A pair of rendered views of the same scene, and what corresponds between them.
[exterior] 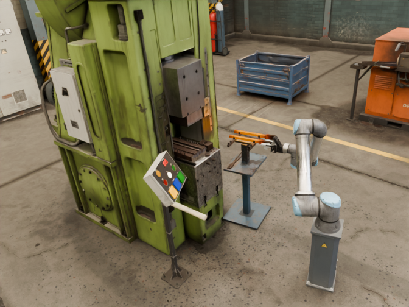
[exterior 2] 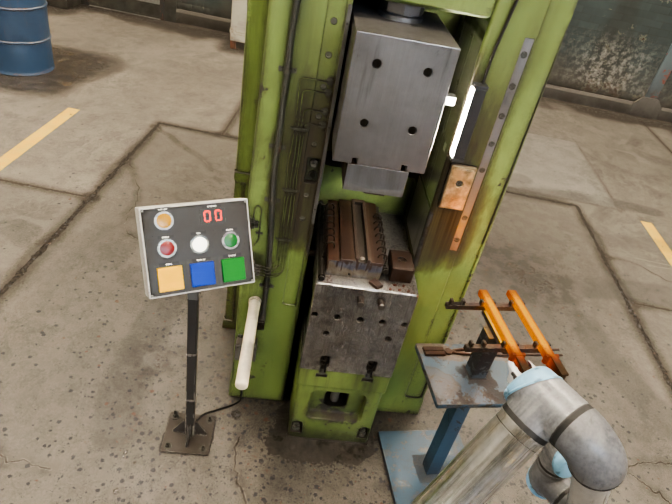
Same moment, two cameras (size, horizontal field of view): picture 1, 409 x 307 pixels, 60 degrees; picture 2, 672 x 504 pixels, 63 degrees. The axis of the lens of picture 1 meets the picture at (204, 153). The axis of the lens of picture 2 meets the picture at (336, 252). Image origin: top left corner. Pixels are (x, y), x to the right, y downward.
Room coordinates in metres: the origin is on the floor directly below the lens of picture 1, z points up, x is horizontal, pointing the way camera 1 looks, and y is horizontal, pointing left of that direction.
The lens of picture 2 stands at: (1.48, -0.96, 2.14)
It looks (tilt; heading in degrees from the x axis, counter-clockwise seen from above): 35 degrees down; 42
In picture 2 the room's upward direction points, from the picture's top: 12 degrees clockwise
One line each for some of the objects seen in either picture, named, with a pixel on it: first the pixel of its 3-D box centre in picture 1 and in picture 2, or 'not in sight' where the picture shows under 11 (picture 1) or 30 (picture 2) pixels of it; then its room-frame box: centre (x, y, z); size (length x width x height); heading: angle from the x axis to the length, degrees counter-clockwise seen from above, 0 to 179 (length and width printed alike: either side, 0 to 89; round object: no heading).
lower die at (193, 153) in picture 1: (181, 148); (352, 235); (2.86, 0.21, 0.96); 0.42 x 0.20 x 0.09; 50
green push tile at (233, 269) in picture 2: (180, 177); (233, 269); (2.30, 0.20, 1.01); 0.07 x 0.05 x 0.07; 165
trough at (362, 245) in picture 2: (182, 144); (360, 228); (2.88, 0.20, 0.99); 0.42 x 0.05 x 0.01; 50
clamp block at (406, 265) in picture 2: (205, 145); (400, 266); (2.90, -0.02, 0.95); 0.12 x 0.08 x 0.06; 50
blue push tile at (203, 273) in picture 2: (176, 184); (202, 273); (2.21, 0.23, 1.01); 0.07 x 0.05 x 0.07; 165
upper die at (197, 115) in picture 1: (176, 112); (371, 152); (2.86, 0.21, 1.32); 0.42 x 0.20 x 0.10; 50
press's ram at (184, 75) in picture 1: (176, 83); (399, 86); (2.89, 0.18, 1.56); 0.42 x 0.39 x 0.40; 50
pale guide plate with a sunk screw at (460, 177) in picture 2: (206, 106); (457, 187); (3.05, -0.05, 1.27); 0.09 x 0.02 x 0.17; 140
